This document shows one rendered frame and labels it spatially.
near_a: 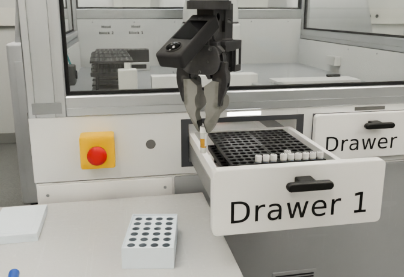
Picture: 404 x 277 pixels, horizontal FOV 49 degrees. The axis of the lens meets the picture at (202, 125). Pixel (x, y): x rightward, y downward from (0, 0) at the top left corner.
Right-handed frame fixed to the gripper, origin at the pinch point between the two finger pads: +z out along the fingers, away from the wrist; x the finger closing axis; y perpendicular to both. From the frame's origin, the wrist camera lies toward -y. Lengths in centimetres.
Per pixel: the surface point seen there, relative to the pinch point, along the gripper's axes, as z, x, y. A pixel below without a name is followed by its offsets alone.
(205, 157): 8.6, 3.8, 8.1
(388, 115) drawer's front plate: 6, -22, 51
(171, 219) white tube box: 18.9, 6.6, 0.3
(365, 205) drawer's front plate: 12.9, -25.3, 10.8
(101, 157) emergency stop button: 10.6, 25.0, 2.5
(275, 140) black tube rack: 8.0, -4.3, 23.2
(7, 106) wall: 66, 310, 189
